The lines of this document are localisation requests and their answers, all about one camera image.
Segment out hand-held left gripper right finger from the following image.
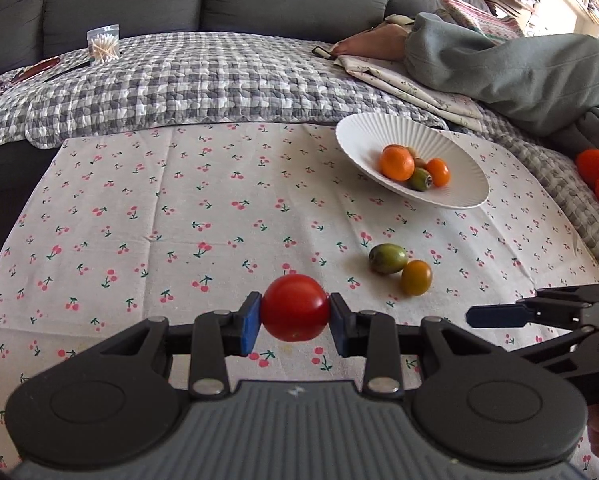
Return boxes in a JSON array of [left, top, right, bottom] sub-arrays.
[[328, 292, 485, 396]]

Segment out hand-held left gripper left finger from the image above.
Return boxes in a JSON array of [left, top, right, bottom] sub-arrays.
[[98, 291, 263, 397]]

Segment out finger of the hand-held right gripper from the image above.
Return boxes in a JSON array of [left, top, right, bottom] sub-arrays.
[[465, 282, 599, 328], [509, 326, 597, 367]]

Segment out red tomato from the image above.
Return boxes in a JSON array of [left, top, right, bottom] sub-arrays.
[[260, 273, 331, 343]]

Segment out green tomato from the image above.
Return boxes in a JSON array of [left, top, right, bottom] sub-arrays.
[[369, 243, 409, 276], [407, 167, 433, 192]]

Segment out brown-green tomato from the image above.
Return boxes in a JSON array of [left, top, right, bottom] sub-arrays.
[[401, 259, 433, 296]]

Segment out small orange tomato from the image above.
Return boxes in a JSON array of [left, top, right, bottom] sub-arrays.
[[425, 158, 451, 187]]

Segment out large orange tangerine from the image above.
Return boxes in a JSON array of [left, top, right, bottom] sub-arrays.
[[378, 144, 416, 182]]

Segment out white ribbed plate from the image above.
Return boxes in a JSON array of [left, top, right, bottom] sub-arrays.
[[335, 112, 490, 210]]

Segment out orange fruits at right edge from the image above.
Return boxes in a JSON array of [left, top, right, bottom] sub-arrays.
[[575, 149, 599, 191]]

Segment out cherry print cloth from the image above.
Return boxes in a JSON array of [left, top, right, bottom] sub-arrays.
[[0, 122, 599, 480]]

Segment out grey woven blanket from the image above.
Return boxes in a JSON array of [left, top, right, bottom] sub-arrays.
[[479, 110, 599, 281]]

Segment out folded floral sheet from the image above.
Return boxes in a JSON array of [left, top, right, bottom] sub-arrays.
[[334, 52, 485, 121]]

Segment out person's leg in grey trousers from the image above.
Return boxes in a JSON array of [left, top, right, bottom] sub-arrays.
[[404, 11, 599, 137]]

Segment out grey gingham quilt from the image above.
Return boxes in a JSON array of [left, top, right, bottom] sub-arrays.
[[0, 31, 450, 152]]

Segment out pink patterned pillow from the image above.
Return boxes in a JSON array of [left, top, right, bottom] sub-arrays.
[[437, 0, 525, 38]]

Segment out clear cotton swab box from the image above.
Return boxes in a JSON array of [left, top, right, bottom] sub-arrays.
[[86, 26, 120, 66]]

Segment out dark red case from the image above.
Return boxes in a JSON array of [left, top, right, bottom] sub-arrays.
[[16, 57, 61, 81]]

